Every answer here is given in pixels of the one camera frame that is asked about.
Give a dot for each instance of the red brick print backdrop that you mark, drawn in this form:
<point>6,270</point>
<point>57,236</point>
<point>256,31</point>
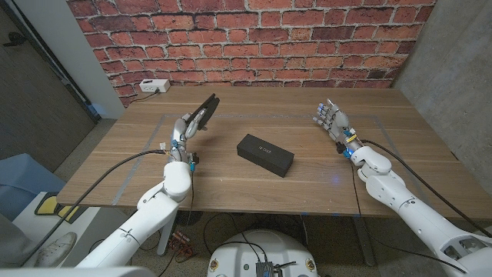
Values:
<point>250,46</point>

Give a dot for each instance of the dark grey panelled door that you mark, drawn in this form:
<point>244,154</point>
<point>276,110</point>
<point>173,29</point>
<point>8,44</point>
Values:
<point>30,107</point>

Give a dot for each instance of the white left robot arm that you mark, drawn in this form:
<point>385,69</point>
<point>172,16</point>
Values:
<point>153,215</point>

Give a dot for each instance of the grey table leg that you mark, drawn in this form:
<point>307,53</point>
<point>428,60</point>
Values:
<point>165,240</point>
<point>365,242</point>

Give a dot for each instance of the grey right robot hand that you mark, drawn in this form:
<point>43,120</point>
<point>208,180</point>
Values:
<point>340,123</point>

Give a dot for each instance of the black round floor grille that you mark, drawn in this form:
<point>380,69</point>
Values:
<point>196,217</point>

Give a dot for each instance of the blue seat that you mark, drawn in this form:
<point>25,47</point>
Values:
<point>23,177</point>

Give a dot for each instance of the black rectangular box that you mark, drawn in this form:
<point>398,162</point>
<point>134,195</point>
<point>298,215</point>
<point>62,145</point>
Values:
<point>265,154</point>

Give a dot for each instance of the grey module on robot base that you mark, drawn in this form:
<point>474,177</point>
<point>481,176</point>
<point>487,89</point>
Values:
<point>265,269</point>

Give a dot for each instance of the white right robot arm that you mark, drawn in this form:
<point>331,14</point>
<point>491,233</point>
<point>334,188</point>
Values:
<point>415,215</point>

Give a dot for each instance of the white power strip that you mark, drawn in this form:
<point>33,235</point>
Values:
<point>153,85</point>

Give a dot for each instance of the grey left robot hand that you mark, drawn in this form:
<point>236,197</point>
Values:
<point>180,134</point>

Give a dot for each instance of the person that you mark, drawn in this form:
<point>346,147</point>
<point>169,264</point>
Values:
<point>15,242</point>

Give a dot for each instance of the white yellow black floor mat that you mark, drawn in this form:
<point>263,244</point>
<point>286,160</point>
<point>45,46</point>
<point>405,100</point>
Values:
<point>38,223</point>

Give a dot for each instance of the black stapler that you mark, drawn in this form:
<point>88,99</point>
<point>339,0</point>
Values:
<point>209,107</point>

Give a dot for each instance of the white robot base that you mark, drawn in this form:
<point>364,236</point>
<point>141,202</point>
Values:
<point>246,254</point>

